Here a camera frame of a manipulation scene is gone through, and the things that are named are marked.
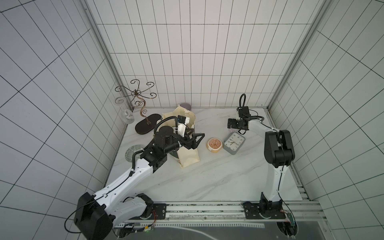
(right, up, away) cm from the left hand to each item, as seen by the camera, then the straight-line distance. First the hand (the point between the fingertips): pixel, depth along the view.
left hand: (196, 135), depth 71 cm
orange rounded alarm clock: (+12, -9, +24) cm, 28 cm away
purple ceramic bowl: (-8, +18, +45) cm, 49 cm away
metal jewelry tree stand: (-38, +2, +35) cm, 52 cm away
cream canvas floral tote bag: (-7, -13, +10) cm, 18 cm away
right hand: (+30, +6, +34) cm, 45 cm away
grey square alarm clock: (+25, -8, +25) cm, 36 cm away
